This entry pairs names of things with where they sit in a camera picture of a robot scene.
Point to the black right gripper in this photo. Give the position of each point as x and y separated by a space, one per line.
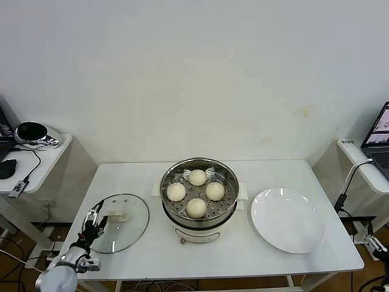
383 255

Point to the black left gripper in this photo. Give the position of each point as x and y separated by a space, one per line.
90 233

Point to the round glass lid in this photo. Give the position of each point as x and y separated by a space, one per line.
130 234

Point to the white steamed baozi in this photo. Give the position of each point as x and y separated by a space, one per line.
175 192
196 208
197 177
215 191

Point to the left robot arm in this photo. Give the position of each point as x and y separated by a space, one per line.
57 278

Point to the stainless steel steamer basket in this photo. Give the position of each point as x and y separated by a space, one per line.
197 222

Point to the white side desk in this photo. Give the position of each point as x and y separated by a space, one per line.
346 149
45 170

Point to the white round plate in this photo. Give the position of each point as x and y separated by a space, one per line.
285 219

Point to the grey laptop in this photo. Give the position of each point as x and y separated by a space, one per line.
378 143

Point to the cream electric cooker base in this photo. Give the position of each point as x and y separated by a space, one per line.
197 234

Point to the black computer mouse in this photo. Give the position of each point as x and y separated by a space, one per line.
7 168

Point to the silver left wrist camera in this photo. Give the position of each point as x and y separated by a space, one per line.
89 264

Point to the white wall socket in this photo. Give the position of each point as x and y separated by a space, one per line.
48 203

